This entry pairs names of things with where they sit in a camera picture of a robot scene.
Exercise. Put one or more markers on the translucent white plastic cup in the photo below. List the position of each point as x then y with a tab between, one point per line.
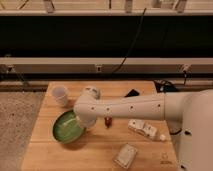
60	95

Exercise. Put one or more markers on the black smartphone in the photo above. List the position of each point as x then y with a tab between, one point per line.
132	93

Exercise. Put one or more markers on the grey metal rail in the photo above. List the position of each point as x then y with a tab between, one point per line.
110	65

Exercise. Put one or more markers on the red brown chili pepper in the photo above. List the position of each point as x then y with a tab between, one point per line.
108	121

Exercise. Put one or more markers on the green ceramic bowl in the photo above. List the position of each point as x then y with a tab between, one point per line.
66	128

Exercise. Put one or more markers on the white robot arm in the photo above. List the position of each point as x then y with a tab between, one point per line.
193	109

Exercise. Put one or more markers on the white wall outlet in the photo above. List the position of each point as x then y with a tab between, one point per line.
99	68

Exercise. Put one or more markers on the clear plastic wrapped packet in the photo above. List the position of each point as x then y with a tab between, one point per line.
125	156

